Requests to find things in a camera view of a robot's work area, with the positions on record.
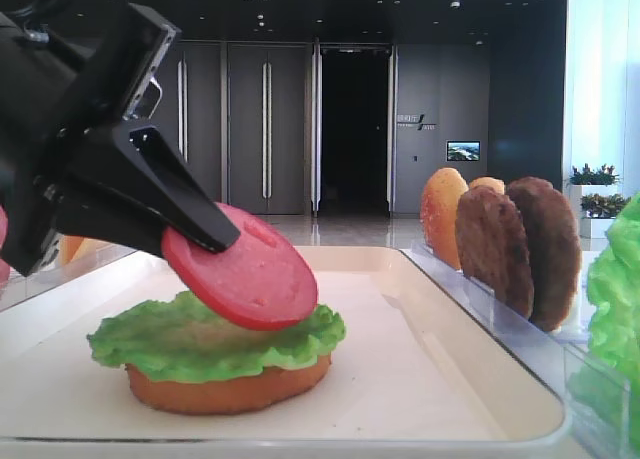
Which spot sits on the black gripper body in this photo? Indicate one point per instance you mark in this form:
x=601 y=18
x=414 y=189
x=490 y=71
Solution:
x=51 y=96

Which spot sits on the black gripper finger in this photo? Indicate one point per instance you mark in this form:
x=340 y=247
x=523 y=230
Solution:
x=135 y=153
x=130 y=216

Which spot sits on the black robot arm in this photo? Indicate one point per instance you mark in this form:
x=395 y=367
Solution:
x=80 y=154

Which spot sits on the left orange cheese slice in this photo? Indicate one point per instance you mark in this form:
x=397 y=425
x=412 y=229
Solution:
x=75 y=247

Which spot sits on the green lettuce leaf on tray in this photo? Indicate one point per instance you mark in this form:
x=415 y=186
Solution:
x=184 y=341

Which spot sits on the bread slice under lettuce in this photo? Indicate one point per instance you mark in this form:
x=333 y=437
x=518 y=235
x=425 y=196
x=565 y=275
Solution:
x=230 y=397

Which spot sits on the left brown meat patty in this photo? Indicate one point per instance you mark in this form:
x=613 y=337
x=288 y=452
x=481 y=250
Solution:
x=492 y=247

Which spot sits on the right dark meat patty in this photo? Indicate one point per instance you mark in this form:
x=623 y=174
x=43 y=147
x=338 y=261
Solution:
x=554 y=248

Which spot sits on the upright green lettuce leaf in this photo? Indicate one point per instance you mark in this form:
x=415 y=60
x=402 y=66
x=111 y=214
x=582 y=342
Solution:
x=613 y=289

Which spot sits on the left clear acrylic rack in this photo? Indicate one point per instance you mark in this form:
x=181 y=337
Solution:
x=16 y=288

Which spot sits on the clear acrylic rack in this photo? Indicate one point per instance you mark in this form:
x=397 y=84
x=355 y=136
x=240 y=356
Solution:
x=600 y=400
x=16 y=288

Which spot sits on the dark double door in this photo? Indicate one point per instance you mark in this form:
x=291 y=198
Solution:
x=237 y=113

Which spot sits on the left golden bun slice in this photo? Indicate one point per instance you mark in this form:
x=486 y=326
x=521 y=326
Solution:
x=438 y=213

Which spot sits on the golden bun slice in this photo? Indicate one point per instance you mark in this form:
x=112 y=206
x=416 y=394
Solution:
x=438 y=213
x=497 y=185

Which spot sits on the cream rectangular serving tray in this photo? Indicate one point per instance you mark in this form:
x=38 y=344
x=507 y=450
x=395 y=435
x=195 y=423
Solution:
x=415 y=377

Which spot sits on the right golden bun slice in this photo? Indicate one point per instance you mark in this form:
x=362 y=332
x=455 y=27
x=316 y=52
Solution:
x=497 y=185

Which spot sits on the white planter with plants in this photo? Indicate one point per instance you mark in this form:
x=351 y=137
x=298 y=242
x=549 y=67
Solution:
x=595 y=198

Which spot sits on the right clear acrylic rack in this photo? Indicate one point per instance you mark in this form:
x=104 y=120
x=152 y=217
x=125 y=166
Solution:
x=600 y=400

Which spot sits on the small wall display screen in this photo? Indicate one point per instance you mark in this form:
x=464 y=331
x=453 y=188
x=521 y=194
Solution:
x=466 y=151

